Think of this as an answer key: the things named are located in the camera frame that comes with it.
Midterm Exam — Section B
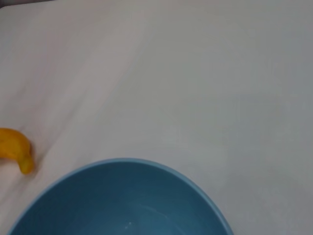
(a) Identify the blue bowl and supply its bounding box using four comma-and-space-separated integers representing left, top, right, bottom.
7, 158, 235, 235

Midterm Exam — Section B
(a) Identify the yellow banana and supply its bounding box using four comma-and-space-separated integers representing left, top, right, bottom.
0, 128, 34, 175

